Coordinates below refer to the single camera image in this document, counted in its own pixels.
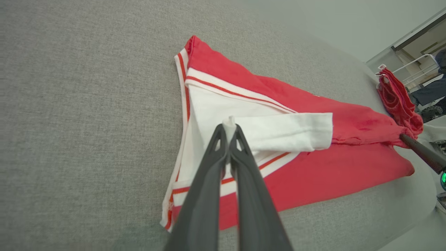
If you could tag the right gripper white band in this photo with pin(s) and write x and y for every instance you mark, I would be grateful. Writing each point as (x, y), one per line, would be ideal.
(443, 198)

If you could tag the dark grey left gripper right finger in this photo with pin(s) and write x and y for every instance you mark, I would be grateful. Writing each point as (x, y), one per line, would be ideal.
(256, 216)

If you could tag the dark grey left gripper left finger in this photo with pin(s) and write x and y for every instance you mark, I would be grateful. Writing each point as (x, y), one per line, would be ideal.
(200, 209)

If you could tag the red jacket with white trim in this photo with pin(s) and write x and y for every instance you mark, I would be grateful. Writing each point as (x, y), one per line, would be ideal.
(331, 174)

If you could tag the dark wheeled base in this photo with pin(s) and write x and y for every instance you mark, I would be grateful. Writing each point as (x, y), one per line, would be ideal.
(432, 113)

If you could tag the crumpled red garment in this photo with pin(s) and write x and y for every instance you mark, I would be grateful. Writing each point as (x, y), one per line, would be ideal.
(397, 101)

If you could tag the person in dark blue clothes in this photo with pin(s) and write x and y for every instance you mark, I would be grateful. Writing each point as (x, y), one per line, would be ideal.
(433, 92)

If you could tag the white metal rack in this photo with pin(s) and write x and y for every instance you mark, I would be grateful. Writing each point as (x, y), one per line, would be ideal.
(414, 62)

